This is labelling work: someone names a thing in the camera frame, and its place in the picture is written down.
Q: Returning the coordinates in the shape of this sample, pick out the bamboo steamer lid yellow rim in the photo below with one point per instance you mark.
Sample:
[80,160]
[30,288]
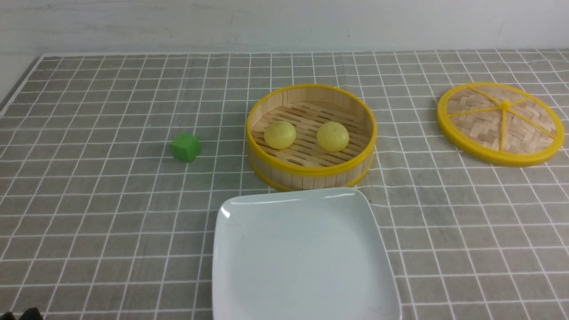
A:
[500,124]

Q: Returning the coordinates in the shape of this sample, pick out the white square plate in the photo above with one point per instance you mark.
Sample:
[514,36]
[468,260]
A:
[301,255]

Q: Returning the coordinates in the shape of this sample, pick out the green cube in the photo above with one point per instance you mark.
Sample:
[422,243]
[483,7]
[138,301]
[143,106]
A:
[185,147]

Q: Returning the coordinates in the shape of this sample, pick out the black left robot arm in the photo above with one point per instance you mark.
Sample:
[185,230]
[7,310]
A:
[29,314]

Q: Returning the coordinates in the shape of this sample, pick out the bamboo steamer basket yellow rim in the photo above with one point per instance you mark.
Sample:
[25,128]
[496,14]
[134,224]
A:
[305,165]

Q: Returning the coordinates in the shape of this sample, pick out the grey checkered tablecloth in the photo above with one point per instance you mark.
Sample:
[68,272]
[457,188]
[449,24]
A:
[99,221]

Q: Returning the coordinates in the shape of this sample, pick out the yellow steamed bun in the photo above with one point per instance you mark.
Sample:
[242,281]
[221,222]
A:
[280,135]
[332,137]

